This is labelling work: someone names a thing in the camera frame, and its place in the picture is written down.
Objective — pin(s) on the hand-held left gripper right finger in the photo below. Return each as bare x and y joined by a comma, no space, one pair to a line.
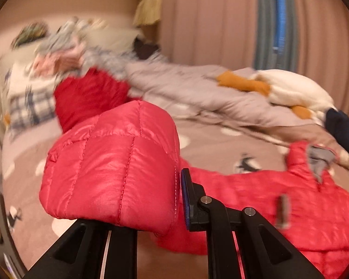
186,200

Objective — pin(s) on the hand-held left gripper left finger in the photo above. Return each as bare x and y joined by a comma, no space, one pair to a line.
84,247

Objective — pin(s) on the red puffer jacket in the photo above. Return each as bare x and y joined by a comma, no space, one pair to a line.
113,162

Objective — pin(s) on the brown polka dot bed sheet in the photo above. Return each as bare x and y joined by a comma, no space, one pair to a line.
215,148

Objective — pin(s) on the grey and brown dotted quilt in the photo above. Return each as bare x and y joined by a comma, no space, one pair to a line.
192,93

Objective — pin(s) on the dark red garment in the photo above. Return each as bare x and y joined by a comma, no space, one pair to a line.
87,98

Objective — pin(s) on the plaid pillow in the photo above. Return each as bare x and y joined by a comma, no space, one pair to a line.
32,110

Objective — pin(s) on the white plush goose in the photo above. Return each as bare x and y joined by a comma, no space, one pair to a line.
293,88

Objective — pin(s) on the black small cloth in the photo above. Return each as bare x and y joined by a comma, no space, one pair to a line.
147,49

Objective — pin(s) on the navy garment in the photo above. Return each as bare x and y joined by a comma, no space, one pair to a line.
343,133

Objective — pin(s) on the white pillow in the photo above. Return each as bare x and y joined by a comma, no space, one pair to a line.
113,39

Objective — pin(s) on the pink curtain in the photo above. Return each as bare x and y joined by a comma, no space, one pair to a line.
209,20

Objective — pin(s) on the pink garment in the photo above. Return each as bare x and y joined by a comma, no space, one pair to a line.
46,64

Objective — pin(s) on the grey striped garment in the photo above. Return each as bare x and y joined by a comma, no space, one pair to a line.
61,42

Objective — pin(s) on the green patterned item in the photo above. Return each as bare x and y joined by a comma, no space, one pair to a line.
29,35

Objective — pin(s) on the window with grey frame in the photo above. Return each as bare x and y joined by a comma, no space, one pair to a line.
277,20

